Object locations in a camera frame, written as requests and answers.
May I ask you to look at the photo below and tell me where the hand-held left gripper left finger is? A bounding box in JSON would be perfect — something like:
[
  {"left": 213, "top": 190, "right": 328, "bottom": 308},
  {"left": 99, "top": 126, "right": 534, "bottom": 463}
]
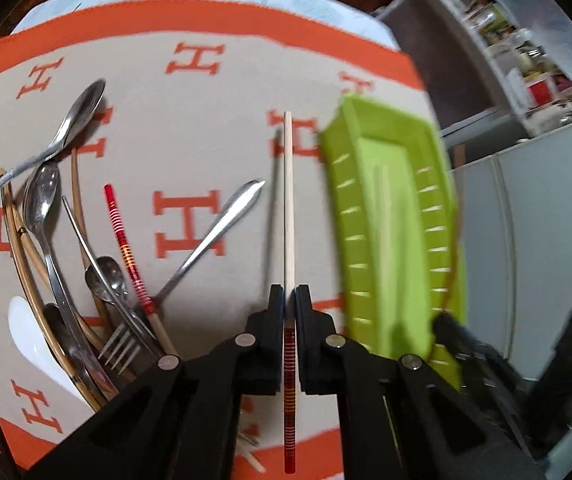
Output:
[{"left": 26, "top": 284, "right": 287, "bottom": 480}]

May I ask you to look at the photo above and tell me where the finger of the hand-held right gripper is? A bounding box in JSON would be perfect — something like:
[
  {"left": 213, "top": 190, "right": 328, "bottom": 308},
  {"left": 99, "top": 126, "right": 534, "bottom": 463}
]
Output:
[{"left": 433, "top": 312, "right": 534, "bottom": 458}]

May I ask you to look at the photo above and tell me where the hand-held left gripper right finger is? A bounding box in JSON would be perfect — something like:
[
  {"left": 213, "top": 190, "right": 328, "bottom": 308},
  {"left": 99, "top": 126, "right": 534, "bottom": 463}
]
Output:
[{"left": 293, "top": 285, "right": 546, "bottom": 480}]

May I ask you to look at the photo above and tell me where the cream chopstick red striped end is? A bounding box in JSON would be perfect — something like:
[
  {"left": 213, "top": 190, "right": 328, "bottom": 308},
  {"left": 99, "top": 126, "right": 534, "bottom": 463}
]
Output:
[{"left": 283, "top": 111, "right": 297, "bottom": 474}]

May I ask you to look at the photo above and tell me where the green plastic basket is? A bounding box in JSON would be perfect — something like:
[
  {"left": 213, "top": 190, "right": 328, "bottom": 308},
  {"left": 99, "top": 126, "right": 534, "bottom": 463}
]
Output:
[{"left": 320, "top": 94, "right": 469, "bottom": 393}]

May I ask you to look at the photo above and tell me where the slender metal utensil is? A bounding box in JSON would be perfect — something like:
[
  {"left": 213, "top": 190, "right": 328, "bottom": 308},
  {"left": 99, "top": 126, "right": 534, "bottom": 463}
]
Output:
[{"left": 148, "top": 179, "right": 267, "bottom": 311}]

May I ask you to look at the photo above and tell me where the grey cabinet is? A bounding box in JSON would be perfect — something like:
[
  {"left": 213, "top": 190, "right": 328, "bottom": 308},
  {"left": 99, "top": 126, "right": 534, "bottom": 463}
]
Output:
[{"left": 448, "top": 112, "right": 572, "bottom": 382}]

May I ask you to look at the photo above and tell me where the metal fork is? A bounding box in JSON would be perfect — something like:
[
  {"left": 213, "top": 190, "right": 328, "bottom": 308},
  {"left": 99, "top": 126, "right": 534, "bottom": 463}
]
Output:
[{"left": 62, "top": 195, "right": 159, "bottom": 372}]

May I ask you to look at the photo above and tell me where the small metal spoon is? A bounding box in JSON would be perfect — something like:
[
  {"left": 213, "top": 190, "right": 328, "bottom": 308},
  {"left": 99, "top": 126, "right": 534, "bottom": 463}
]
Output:
[{"left": 84, "top": 256, "right": 161, "bottom": 356}]

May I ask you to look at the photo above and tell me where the orange printed blanket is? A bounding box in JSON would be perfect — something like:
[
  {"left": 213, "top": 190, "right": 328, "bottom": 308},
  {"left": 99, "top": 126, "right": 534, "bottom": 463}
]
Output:
[{"left": 0, "top": 0, "right": 441, "bottom": 472}]

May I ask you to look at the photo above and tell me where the dark metal spoon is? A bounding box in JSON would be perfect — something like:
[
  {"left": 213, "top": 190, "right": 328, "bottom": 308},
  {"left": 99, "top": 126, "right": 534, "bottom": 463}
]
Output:
[{"left": 43, "top": 302, "right": 112, "bottom": 401}]

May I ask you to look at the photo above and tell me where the long bamboo chopstick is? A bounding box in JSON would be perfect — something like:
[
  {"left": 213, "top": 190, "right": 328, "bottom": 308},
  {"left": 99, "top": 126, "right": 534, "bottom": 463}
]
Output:
[{"left": 70, "top": 146, "right": 117, "bottom": 356}]

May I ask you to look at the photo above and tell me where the short wooden chopstick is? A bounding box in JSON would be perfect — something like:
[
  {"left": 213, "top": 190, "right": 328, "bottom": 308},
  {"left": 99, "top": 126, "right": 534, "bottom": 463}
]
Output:
[{"left": 20, "top": 227, "right": 51, "bottom": 287}]

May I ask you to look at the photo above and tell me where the white ceramic spoon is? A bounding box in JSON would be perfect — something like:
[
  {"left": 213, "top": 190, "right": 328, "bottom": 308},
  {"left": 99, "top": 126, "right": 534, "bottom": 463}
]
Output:
[{"left": 7, "top": 296, "right": 87, "bottom": 401}]

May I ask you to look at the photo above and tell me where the large metal soup spoon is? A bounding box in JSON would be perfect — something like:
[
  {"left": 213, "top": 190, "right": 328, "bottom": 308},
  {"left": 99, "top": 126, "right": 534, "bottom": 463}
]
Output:
[{"left": 0, "top": 79, "right": 107, "bottom": 199}]

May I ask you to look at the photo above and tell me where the cluttered storage shelf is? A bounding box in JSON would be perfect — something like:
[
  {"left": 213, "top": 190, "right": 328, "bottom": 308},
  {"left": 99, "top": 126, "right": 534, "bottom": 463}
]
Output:
[{"left": 381, "top": 0, "right": 572, "bottom": 137}]

